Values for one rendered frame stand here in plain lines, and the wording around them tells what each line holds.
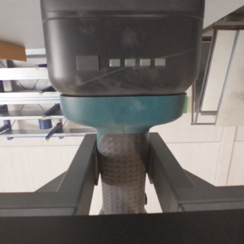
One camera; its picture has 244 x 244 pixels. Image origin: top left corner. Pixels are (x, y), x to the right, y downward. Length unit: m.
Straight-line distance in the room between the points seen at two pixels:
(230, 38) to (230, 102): 0.88
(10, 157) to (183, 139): 5.22
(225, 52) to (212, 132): 3.35
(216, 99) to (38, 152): 4.83
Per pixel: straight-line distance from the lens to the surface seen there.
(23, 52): 0.90
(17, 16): 0.46
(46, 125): 4.36
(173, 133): 5.24
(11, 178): 6.56
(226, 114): 3.02
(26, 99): 4.32
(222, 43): 2.72
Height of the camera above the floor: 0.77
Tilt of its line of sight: 16 degrees up
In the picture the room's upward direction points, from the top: 179 degrees clockwise
